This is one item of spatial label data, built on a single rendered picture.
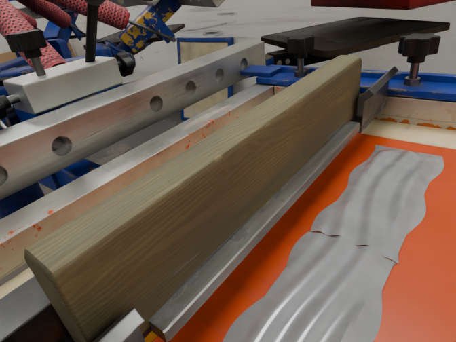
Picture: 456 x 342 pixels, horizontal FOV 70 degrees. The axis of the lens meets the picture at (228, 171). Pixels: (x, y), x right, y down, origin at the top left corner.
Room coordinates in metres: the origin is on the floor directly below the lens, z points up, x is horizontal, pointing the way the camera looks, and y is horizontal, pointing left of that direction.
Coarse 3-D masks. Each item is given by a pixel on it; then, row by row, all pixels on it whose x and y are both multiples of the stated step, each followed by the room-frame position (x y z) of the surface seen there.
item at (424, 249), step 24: (360, 144) 0.35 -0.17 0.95; (384, 144) 0.34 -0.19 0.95; (408, 144) 0.34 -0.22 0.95; (336, 168) 0.30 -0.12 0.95; (312, 192) 0.27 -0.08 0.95; (336, 192) 0.26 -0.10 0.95; (432, 192) 0.24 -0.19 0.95; (288, 216) 0.23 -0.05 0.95; (312, 216) 0.23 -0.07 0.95; (432, 216) 0.21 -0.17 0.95; (408, 240) 0.19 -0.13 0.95; (432, 240) 0.18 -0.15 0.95; (408, 264) 0.16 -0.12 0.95; (432, 264) 0.16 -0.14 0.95
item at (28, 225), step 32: (256, 96) 0.49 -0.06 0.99; (192, 128) 0.39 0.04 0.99; (448, 128) 0.36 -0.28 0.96; (128, 160) 0.33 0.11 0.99; (160, 160) 0.34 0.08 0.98; (64, 192) 0.28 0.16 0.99; (96, 192) 0.27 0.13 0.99; (0, 224) 0.24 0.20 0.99; (32, 224) 0.23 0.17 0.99; (64, 224) 0.25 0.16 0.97; (0, 256) 0.21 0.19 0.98
